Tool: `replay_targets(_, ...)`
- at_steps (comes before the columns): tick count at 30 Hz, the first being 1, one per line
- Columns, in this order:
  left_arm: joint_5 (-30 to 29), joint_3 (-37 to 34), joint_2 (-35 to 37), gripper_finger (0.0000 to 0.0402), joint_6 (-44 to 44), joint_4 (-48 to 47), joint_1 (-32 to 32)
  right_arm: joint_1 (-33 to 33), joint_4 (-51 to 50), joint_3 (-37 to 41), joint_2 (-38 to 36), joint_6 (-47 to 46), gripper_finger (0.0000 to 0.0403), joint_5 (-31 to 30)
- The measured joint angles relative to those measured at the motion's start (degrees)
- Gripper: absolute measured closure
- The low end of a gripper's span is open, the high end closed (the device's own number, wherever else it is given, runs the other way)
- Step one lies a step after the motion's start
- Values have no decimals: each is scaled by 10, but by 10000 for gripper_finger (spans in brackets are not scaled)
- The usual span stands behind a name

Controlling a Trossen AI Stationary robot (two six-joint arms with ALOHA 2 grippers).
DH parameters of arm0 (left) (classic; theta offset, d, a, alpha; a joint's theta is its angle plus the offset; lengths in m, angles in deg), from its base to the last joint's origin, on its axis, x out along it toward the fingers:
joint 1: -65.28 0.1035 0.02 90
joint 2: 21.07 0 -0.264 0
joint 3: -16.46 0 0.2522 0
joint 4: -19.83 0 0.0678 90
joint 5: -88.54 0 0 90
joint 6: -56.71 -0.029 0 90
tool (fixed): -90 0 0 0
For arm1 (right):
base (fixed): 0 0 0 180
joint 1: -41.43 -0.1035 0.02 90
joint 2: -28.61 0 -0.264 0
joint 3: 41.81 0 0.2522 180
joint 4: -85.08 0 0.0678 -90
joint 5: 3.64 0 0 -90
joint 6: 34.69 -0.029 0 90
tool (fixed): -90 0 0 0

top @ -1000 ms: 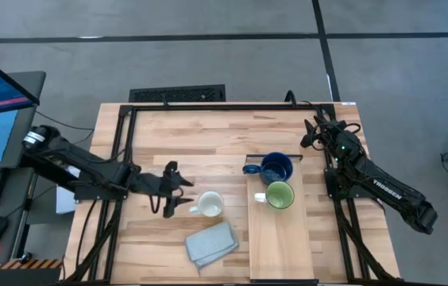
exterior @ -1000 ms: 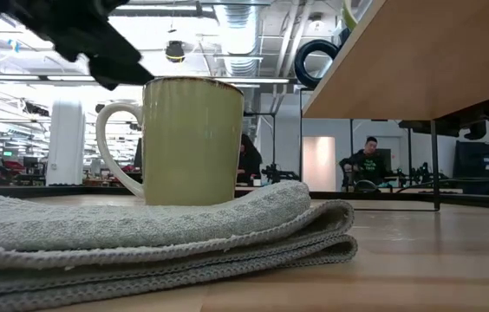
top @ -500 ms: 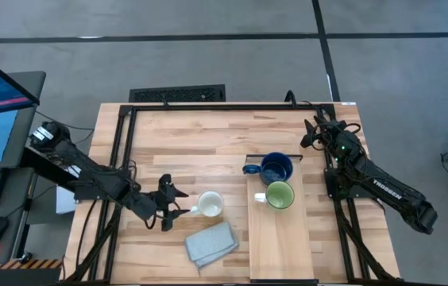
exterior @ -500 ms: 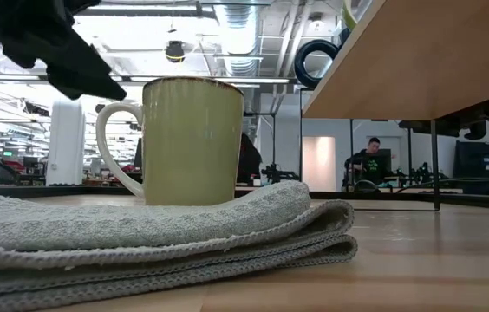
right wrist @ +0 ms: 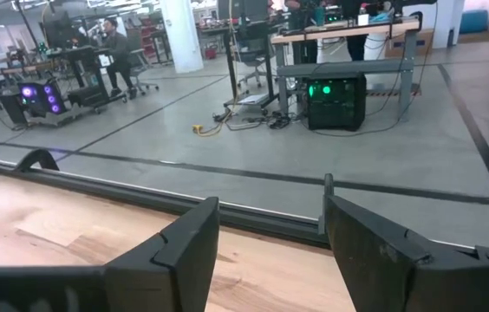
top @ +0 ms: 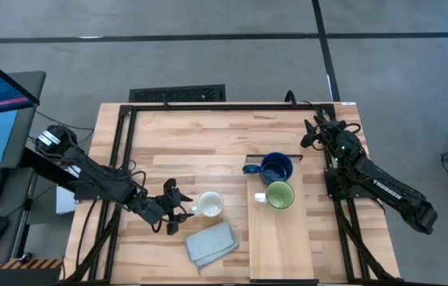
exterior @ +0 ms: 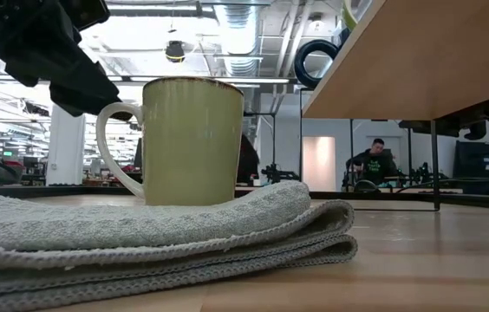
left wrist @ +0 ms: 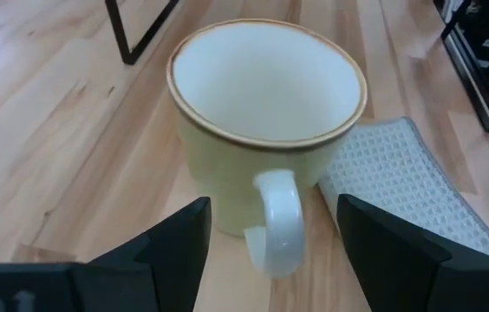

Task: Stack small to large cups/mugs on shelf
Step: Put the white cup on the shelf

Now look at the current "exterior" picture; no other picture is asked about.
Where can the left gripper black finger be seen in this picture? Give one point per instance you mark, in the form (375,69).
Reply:
(88,93)

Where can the black distant robot arm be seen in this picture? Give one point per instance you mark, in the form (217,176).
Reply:
(279,174)

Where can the wooden shelf table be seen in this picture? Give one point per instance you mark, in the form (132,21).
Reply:
(422,56)

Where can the white round pillar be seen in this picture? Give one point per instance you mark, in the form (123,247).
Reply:
(66,147)

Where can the light wooden table top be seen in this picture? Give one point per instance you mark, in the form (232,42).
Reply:
(75,190)

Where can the grey folded towel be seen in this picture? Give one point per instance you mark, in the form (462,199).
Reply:
(140,225)

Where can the person in black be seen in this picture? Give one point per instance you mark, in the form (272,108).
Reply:
(249,160)

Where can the light green cup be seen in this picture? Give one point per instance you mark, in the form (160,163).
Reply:
(348,17)

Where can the seated person with printed shirt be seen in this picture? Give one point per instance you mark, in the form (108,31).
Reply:
(374,167)

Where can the large black screen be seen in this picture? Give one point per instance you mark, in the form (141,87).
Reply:
(483,167)

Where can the black ceiling camera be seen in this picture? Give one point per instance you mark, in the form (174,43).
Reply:
(175,51)

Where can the silver ventilation duct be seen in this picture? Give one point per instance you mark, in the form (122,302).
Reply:
(238,34)

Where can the black metal shelf frame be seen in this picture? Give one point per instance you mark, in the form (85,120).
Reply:
(435,164)

